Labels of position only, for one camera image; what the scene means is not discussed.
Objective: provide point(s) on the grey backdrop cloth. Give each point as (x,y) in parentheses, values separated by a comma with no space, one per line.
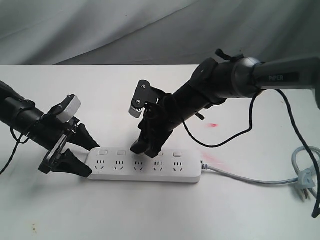
(154,32)

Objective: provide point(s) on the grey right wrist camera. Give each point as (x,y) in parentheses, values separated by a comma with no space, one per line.
(140,97)

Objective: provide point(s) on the white five-socket power strip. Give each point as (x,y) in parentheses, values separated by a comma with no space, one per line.
(120,164)

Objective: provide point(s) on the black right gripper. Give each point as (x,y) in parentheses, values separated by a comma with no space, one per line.
(160,117)

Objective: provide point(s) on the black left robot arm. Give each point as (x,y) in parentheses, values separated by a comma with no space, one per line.
(18,113)

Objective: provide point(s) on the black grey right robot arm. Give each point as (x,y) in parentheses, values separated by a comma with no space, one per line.
(211,84)

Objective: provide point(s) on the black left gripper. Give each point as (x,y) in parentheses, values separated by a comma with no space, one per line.
(53,135)

